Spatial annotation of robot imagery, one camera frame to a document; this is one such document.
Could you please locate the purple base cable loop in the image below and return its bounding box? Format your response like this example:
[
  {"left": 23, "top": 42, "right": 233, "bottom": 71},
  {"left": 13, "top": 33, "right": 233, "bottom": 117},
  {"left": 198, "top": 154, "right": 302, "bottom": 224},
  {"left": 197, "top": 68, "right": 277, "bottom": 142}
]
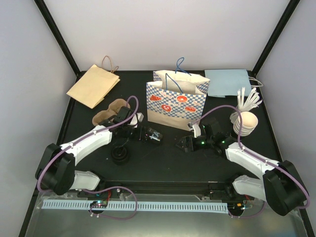
[{"left": 89, "top": 186, "right": 138, "bottom": 221}]

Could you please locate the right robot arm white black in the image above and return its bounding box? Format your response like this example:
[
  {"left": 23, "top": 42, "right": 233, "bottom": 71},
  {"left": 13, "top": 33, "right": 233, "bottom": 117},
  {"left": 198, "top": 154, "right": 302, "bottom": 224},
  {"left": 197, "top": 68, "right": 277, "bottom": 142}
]
[{"left": 176, "top": 118, "right": 309, "bottom": 216}]

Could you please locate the brown cardboard cup carrier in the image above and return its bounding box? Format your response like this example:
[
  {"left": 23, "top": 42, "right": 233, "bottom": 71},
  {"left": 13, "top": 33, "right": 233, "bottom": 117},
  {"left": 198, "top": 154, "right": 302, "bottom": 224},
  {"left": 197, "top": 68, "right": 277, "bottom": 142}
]
[{"left": 92, "top": 99, "right": 130, "bottom": 126}]

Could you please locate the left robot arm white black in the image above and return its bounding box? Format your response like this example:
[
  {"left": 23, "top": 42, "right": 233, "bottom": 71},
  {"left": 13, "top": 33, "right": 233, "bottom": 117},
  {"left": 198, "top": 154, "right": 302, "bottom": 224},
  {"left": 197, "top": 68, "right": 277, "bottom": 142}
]
[{"left": 35, "top": 106, "right": 144, "bottom": 197}]

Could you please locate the small electronics board right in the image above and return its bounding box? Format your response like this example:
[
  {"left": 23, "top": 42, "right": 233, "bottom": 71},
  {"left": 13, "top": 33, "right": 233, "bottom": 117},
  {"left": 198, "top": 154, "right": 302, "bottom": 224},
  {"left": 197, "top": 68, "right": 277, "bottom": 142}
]
[{"left": 227, "top": 202, "right": 253, "bottom": 213}]

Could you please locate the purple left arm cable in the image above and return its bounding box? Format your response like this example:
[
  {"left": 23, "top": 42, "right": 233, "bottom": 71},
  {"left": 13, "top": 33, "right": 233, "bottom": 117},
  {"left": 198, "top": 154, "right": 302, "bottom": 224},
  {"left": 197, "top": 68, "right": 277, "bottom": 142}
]
[{"left": 36, "top": 95, "right": 139, "bottom": 191}]

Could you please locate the single black lid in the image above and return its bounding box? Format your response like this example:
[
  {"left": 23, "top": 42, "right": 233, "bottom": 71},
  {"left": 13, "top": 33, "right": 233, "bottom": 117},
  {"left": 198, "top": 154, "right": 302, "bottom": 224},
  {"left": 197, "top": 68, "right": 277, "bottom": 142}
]
[{"left": 147, "top": 127, "right": 163, "bottom": 144}]

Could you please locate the light blue slotted cable duct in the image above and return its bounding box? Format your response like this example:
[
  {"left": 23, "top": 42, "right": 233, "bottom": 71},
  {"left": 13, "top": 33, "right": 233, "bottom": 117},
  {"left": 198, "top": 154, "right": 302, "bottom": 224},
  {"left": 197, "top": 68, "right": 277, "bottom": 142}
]
[{"left": 41, "top": 199, "right": 228, "bottom": 214}]

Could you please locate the stack of paper cups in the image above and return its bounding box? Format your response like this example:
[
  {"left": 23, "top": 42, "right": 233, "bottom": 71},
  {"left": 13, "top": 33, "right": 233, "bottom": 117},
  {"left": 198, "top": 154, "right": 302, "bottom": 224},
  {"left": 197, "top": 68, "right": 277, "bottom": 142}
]
[{"left": 233, "top": 112, "right": 258, "bottom": 137}]

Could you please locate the small electronics board left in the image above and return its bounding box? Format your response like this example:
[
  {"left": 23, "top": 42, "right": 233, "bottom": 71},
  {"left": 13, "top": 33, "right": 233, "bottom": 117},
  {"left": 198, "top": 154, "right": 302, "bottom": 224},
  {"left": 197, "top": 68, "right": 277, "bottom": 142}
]
[{"left": 89, "top": 200, "right": 108, "bottom": 209}]

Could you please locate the small electronics board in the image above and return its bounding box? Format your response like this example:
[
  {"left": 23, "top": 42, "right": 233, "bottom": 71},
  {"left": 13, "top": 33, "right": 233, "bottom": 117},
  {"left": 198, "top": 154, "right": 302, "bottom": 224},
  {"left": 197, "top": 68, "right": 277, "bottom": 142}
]
[
  {"left": 227, "top": 202, "right": 253, "bottom": 213},
  {"left": 89, "top": 200, "right": 108, "bottom": 209}
]

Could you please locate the black frame post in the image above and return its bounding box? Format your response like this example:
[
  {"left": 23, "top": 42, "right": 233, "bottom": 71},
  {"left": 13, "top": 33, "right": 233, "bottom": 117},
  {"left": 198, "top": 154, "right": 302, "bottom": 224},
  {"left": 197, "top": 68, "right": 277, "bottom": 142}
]
[
  {"left": 34, "top": 0, "right": 81, "bottom": 77},
  {"left": 251, "top": 0, "right": 301, "bottom": 76}
]

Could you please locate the light blue paper bag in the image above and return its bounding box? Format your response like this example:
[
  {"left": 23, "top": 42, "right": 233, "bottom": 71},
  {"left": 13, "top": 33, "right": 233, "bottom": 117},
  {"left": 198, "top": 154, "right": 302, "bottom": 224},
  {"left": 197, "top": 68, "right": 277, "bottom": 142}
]
[{"left": 204, "top": 69, "right": 263, "bottom": 98}]

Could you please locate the right black frame post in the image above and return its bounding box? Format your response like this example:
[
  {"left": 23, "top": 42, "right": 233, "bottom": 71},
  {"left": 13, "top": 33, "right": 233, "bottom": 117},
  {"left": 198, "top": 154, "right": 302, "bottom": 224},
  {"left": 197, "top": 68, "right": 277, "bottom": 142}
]
[{"left": 251, "top": 0, "right": 301, "bottom": 76}]

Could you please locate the stack of black lids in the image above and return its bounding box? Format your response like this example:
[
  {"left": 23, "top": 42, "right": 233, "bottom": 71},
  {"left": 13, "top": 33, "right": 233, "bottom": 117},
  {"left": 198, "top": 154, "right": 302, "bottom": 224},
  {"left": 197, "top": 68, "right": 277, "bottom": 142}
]
[{"left": 111, "top": 146, "right": 130, "bottom": 165}]

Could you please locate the left black frame post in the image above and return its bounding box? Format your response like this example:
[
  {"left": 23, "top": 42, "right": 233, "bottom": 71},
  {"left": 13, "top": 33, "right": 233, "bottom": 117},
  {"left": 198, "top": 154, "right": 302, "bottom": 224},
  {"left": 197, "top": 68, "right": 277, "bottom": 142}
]
[{"left": 34, "top": 0, "right": 81, "bottom": 77}]

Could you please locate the blue checkered paper bag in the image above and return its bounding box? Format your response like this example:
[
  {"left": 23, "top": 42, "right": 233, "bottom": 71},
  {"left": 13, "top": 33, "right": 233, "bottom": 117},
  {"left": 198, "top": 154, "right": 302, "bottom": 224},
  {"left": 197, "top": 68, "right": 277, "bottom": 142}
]
[{"left": 146, "top": 57, "right": 210, "bottom": 131}]

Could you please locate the brown kraft paper bag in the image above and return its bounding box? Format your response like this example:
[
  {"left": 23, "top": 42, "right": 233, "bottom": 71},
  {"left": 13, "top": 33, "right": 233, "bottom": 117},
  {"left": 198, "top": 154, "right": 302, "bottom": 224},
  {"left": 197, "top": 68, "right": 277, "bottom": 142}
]
[{"left": 67, "top": 55, "right": 120, "bottom": 109}]

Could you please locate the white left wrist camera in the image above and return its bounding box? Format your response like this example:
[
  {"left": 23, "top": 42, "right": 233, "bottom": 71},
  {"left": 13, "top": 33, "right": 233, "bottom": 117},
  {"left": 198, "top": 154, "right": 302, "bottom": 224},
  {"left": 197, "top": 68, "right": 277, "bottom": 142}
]
[{"left": 128, "top": 113, "right": 144, "bottom": 128}]

